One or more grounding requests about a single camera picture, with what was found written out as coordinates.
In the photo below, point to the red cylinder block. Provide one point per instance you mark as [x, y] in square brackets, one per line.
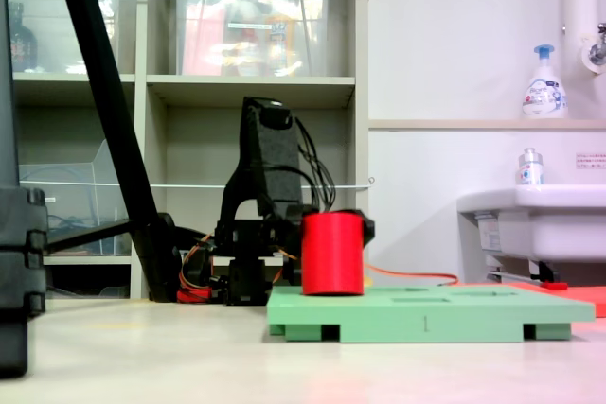
[331, 252]

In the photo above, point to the green shape sorter board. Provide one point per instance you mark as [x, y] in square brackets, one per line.
[473, 319]

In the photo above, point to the beige shelf unit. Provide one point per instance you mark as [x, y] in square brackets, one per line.
[362, 92]

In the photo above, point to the small clear bottle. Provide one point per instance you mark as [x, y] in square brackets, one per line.
[530, 170]

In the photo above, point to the black sink support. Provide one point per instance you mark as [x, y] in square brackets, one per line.
[547, 272]

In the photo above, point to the white sink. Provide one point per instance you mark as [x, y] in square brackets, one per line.
[558, 229]

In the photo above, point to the small red bar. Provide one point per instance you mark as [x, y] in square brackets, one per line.
[555, 286]

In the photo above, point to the clear plastic bin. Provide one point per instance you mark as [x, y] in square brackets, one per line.
[312, 44]
[57, 35]

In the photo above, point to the bottle with orange label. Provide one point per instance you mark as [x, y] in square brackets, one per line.
[280, 30]

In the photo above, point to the white soap pump bottle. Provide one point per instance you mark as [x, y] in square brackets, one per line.
[544, 96]

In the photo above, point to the pink package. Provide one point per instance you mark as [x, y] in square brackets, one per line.
[203, 44]

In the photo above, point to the black tripod brace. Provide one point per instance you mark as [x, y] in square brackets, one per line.
[90, 235]

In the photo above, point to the metal faucet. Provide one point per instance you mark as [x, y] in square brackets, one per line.
[597, 51]

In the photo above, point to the clear file box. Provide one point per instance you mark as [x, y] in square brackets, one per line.
[71, 196]

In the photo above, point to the notched black tripod leg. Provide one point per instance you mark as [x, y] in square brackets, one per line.
[14, 281]

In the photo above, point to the dark glass bottle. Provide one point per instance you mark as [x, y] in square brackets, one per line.
[23, 44]

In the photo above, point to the red base mount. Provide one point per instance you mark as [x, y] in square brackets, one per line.
[194, 295]

